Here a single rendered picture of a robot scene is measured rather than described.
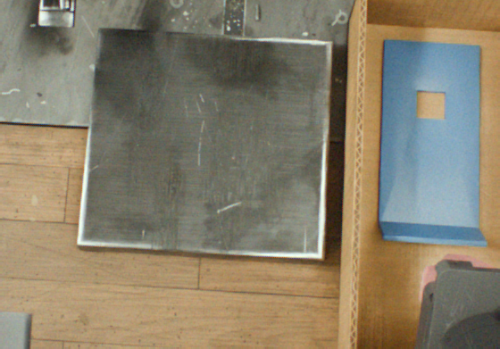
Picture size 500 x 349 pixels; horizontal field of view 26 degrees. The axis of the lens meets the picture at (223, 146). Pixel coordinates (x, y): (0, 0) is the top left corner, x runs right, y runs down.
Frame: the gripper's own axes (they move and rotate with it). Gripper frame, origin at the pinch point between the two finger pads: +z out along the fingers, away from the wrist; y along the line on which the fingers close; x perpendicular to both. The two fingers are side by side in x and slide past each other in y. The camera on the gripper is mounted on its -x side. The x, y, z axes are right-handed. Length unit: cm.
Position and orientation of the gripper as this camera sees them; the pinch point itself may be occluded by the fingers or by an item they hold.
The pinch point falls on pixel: (455, 286)
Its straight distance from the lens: 67.6
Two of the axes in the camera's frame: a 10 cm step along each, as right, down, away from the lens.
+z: 0.2, -3.1, 9.5
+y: 0.7, -9.5, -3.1
